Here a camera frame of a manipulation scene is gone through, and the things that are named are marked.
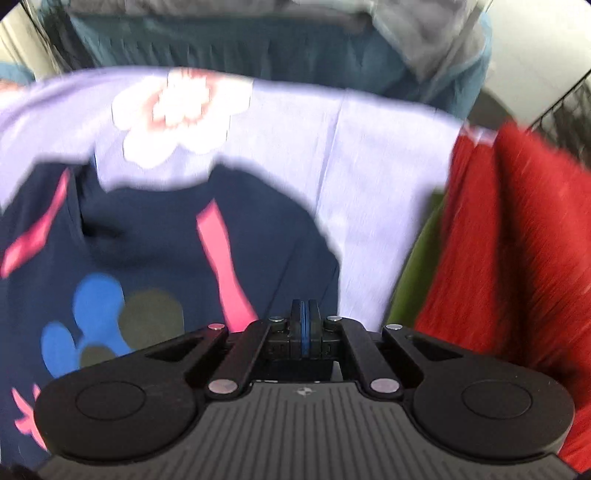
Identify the purple floral bedsheet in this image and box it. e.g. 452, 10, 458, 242
0, 67, 497, 330

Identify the green cloth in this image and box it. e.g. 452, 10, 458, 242
383, 191, 446, 329

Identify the red fuzzy cloth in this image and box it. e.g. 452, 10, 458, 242
413, 122, 591, 474

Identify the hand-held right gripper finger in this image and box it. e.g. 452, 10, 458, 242
145, 299, 305, 400
305, 299, 465, 400

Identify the teal bedding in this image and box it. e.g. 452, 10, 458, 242
0, 11, 492, 116

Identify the black wire rack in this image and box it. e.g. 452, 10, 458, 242
526, 76, 591, 160

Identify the navy printed small garment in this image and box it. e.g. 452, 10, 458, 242
0, 159, 342, 462

